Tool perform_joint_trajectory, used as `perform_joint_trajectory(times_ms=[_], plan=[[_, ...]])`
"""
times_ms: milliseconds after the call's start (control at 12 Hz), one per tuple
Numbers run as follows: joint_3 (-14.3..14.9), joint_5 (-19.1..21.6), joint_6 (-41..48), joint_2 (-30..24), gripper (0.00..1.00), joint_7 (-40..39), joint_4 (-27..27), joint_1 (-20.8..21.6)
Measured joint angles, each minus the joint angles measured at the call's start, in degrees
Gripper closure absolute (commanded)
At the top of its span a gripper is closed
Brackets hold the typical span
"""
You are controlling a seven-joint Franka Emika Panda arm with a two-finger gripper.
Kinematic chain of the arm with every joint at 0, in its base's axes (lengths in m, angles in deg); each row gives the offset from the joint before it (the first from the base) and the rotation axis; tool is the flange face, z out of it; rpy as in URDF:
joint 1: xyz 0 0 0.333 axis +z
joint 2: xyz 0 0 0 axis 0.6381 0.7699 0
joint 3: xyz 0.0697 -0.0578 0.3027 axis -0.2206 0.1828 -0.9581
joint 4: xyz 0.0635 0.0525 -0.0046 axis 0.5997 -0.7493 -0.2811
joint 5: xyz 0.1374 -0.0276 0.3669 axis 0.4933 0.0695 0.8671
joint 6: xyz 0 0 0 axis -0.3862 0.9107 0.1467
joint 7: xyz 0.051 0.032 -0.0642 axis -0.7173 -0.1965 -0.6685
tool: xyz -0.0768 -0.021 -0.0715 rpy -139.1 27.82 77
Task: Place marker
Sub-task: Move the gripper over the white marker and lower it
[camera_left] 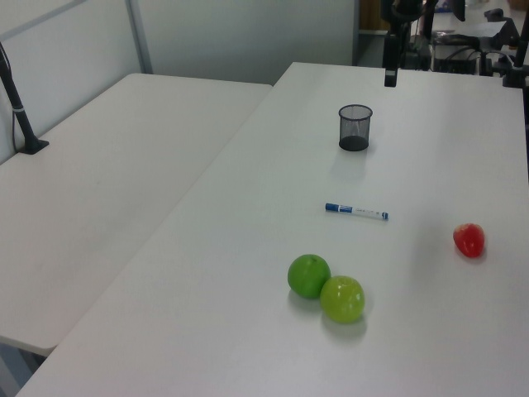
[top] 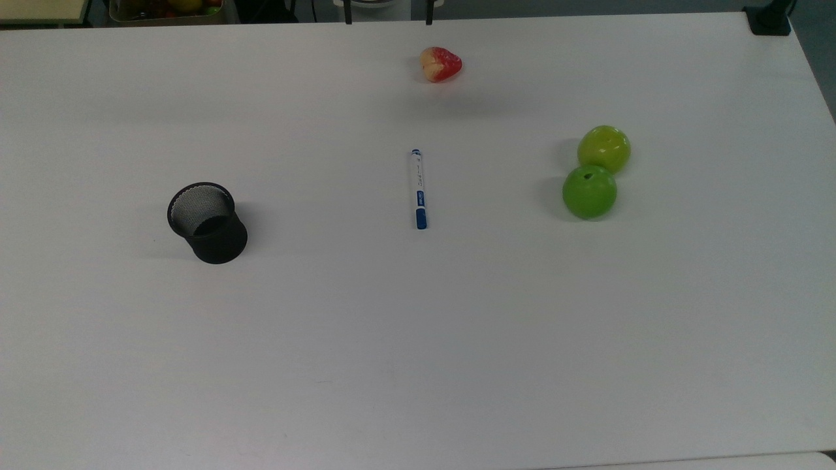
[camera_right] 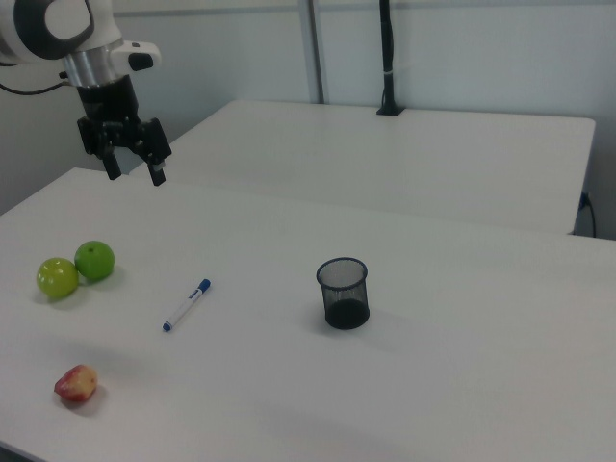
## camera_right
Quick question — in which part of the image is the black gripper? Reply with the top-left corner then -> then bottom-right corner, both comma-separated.
76,75 -> 173,188

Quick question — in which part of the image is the white marker with blue cap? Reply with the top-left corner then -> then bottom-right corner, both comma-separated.
161,277 -> 214,333

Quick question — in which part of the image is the dark green apple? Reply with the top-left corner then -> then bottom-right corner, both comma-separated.
73,240 -> 116,282

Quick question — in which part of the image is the yellow-green apple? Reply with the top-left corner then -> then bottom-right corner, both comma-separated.
36,257 -> 80,299

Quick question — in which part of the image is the black mesh pen cup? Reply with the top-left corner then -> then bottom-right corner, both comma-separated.
315,256 -> 372,331

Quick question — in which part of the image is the black pole with base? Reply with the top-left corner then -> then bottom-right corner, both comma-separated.
375,0 -> 405,118

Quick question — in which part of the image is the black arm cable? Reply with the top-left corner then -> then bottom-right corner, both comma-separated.
0,70 -> 67,97

